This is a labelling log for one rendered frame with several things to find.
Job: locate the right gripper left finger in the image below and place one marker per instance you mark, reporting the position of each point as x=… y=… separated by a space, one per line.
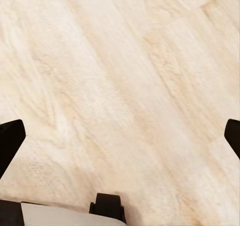
x=12 y=135

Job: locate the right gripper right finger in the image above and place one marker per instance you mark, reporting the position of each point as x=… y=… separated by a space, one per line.
x=232 y=135

